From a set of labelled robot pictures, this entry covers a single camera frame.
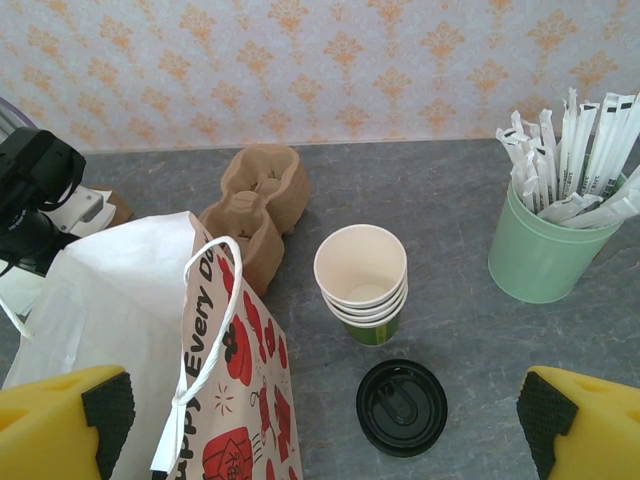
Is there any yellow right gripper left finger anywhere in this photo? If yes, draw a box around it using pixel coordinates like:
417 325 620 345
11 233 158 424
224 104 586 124
0 364 136 480

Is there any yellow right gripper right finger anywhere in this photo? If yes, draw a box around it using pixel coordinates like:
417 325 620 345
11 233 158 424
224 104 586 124
517 365 640 480

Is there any red white paper gift bag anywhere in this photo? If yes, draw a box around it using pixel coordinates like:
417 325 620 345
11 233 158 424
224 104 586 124
0 209 306 480

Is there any mint green straw holder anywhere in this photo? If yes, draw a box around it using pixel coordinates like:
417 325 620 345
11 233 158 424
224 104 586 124
487 172 629 305

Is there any black plastic lid stack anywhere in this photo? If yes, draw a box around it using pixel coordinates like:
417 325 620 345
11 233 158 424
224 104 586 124
355 358 449 458

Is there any brown pulp cup carrier stack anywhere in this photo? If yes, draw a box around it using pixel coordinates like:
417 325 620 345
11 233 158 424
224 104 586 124
198 146 310 297

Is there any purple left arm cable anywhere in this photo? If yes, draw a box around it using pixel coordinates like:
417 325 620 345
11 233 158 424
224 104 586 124
0 97 32 132

